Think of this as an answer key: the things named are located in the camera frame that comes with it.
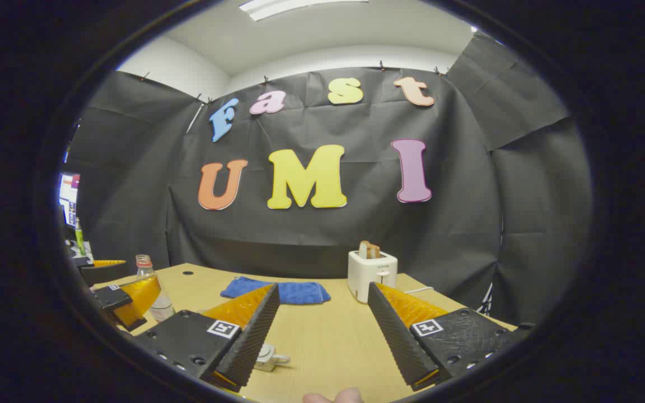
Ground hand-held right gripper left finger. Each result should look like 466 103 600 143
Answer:
131 283 281 393

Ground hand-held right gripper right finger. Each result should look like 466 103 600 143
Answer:
367 281 518 392

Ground white ceramic teacup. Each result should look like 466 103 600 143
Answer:
254 343 291 372

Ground clear plastic water bottle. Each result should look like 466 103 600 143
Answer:
135 255 176 322

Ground blue towel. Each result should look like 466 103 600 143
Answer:
221 276 331 306

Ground white toaster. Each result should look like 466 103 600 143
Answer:
348 250 399 304

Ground lit computer screen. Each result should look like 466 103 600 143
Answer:
58 172 81 227

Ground black backdrop cloth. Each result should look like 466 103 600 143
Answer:
65 31 595 325

